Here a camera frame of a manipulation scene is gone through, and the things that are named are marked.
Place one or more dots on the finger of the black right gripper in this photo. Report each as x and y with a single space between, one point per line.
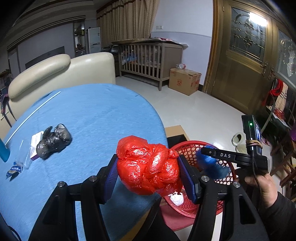
219 154

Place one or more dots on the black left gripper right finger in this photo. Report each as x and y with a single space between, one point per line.
190 179

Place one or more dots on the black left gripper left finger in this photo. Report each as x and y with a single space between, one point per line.
108 179

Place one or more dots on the blue plastic bag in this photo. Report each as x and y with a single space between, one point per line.
210 166

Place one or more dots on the white tissue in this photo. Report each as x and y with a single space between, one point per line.
177 198

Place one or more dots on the red plastic bag ball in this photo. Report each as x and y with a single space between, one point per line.
146 168

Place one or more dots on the black plastic bag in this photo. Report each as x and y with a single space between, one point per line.
53 141

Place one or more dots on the white purple cardboard box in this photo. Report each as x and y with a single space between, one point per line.
35 139

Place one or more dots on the blue foil wrapper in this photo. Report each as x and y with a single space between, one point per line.
14 171

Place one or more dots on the clear plastic package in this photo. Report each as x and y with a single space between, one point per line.
23 158

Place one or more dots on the right hand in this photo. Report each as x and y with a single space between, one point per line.
265 183

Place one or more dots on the white slipper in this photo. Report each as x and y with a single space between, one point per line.
238 141

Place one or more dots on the red plastic basket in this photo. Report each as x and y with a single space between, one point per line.
188 204

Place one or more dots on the blue table cloth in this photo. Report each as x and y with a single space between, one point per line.
97 117

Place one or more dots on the white thin rod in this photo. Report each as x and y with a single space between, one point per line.
21 124

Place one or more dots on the blue thermos bottle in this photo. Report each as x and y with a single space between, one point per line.
4 151

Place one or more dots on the wooden baby crib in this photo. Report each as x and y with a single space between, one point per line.
151 58

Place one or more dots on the cream leather sofa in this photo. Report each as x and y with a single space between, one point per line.
59 71

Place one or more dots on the wooden glass door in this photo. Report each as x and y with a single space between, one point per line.
245 52

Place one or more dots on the white air conditioner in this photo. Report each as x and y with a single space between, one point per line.
94 40

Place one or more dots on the beige curtain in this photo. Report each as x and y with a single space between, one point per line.
123 20

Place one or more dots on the patterned strap bag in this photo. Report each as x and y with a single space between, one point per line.
5 105

